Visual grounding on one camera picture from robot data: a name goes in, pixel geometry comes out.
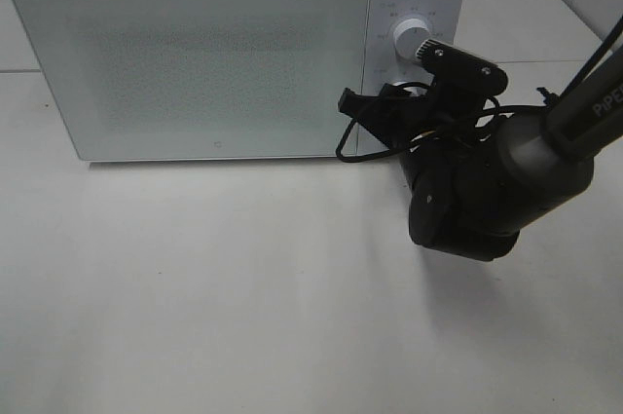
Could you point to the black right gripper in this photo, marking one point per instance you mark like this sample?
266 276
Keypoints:
396 119

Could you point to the white timer knob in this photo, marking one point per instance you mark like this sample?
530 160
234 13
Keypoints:
411 88

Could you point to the white microwave door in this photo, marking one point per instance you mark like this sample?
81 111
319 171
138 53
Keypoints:
149 80

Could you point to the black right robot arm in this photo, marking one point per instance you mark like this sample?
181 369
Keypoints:
479 171

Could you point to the upper white power knob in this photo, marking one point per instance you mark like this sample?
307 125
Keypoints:
408 35

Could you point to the white microwave oven body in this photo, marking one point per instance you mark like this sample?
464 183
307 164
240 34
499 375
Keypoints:
184 80

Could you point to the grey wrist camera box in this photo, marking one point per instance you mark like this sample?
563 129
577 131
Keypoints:
461 69

